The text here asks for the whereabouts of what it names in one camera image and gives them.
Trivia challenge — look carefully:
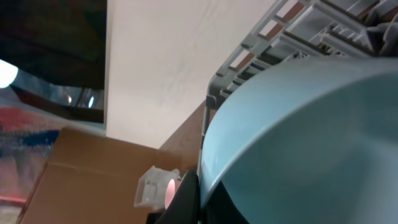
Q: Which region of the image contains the light blue bowl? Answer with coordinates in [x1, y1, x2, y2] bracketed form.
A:
[201, 58, 397, 223]

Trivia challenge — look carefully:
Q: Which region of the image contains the pink cup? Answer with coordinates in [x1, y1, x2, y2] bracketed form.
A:
[164, 179, 176, 209]

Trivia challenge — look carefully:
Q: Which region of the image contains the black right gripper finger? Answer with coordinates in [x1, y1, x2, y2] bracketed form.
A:
[155, 170, 199, 224]

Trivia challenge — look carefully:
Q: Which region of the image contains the grey dishwasher rack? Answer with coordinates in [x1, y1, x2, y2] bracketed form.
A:
[201, 0, 398, 134]

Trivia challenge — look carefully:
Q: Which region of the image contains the brown cardboard box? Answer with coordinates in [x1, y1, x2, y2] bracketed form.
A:
[17, 126, 206, 224]

